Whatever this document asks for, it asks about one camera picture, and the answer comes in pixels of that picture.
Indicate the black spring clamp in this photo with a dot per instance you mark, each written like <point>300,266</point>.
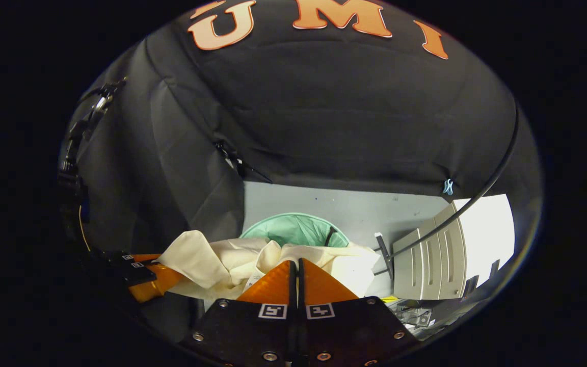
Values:
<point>227,155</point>

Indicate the black backdrop cloth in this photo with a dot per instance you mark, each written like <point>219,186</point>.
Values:
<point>324,112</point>

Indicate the black clothes rack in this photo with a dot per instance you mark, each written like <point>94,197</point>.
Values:
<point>383,252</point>

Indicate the light blue clip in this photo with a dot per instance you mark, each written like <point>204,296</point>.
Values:
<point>448,187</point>

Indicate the cream shirt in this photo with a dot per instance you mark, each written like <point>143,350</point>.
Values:
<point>202,260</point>

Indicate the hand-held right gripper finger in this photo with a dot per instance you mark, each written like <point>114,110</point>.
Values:
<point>301,326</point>
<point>292,316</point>

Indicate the green laundry hamper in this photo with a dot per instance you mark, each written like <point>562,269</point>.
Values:
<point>298,229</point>

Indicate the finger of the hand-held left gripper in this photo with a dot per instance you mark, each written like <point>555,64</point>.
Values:
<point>143,257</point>
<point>153,288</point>

